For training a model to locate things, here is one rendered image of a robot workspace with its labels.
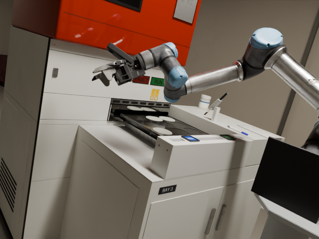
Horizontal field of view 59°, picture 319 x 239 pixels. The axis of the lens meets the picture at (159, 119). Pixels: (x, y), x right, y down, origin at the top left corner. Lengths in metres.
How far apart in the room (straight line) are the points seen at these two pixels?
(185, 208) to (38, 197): 0.77
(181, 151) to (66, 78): 0.67
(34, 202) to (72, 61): 0.74
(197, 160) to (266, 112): 2.41
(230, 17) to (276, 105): 1.25
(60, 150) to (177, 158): 0.69
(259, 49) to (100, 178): 0.87
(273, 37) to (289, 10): 2.39
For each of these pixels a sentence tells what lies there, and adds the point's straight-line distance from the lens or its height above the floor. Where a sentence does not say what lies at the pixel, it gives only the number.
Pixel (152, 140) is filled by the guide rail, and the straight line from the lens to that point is 1.44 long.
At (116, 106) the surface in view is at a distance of 1.58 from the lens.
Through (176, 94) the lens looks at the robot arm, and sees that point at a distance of 1.20.
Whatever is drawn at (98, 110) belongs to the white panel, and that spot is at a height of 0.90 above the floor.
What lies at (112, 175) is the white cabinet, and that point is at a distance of 1.24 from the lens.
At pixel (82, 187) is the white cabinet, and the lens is 1.49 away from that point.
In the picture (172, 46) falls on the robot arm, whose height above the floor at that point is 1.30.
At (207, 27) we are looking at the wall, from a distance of 4.01.
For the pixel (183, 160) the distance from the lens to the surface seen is 1.10.
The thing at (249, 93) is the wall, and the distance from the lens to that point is 3.59.
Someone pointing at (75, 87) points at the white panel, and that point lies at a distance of 1.45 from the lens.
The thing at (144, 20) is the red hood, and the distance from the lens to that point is 1.54.
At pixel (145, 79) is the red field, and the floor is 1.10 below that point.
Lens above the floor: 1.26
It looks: 13 degrees down
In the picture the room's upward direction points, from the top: 13 degrees clockwise
